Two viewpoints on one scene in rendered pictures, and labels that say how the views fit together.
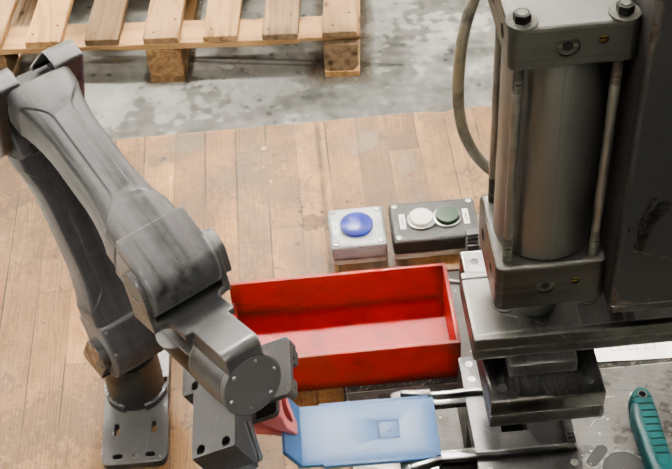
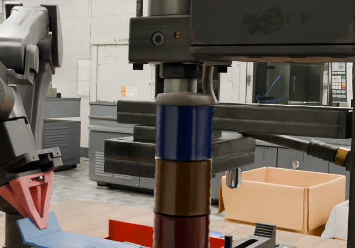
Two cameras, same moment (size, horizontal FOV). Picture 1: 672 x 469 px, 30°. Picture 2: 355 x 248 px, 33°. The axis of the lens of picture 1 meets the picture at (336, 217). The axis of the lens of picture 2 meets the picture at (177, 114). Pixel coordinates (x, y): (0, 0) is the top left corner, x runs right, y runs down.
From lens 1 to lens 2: 98 cm
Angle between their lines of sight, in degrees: 50
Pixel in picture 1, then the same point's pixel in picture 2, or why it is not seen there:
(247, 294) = (117, 230)
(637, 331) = (229, 112)
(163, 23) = not seen: outside the picture
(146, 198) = (18, 27)
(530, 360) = (149, 126)
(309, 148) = (232, 229)
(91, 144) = (21, 16)
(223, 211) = not seen: hidden behind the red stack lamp
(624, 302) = (198, 42)
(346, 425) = (73, 239)
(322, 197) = not seen: hidden behind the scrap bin
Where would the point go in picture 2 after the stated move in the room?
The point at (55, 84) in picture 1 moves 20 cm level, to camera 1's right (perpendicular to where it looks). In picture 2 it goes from (33, 8) to (126, 2)
